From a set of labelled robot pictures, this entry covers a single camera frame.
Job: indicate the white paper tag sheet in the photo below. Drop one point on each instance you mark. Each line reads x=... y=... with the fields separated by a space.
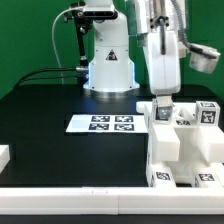
x=106 y=124

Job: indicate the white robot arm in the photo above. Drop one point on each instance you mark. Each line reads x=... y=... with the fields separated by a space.
x=118 y=44

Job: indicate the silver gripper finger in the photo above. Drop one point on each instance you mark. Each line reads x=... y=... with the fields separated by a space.
x=164 y=104

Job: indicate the white tagged cube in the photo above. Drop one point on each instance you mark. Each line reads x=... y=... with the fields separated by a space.
x=157 y=118
x=207 y=113

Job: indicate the white chair seat part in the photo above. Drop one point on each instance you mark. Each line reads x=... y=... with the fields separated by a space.
x=182 y=169

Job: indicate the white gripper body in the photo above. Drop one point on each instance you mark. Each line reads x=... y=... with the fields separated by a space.
x=163 y=70

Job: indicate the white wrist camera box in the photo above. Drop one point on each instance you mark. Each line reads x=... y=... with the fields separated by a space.
x=203 y=58

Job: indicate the white left fence bar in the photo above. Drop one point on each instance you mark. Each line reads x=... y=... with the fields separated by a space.
x=4 y=156

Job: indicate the black camera stand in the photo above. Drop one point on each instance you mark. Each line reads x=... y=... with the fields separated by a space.
x=81 y=33

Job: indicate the white front fence bar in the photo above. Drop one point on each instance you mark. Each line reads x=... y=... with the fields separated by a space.
x=111 y=201

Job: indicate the white chair side plank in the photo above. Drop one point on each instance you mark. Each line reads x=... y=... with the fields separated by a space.
x=163 y=142
x=210 y=143

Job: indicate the white chair side plank front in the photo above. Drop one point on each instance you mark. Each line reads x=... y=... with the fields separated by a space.
x=163 y=142

